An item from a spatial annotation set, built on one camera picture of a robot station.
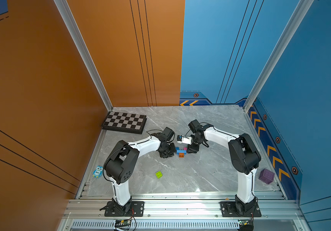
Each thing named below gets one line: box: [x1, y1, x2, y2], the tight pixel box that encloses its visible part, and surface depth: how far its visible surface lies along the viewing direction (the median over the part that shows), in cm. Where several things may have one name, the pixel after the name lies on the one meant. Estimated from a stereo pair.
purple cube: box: [258, 168, 275, 185], surface depth 82 cm
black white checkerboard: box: [101, 111, 148, 135], surface depth 108 cm
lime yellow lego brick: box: [155, 170, 164, 179], surface depth 86 cm
